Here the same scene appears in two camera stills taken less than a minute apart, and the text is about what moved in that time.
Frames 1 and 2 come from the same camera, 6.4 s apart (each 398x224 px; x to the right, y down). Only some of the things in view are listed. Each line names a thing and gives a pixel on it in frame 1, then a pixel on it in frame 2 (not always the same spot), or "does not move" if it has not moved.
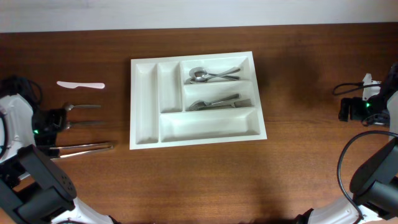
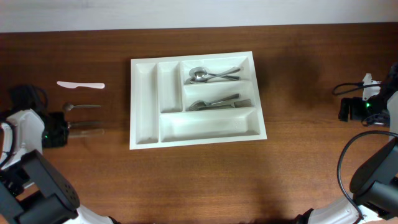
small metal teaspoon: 70,106 does not move
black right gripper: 354,103 does not move
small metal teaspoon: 68,124 does not move
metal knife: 83,147 to 81,134
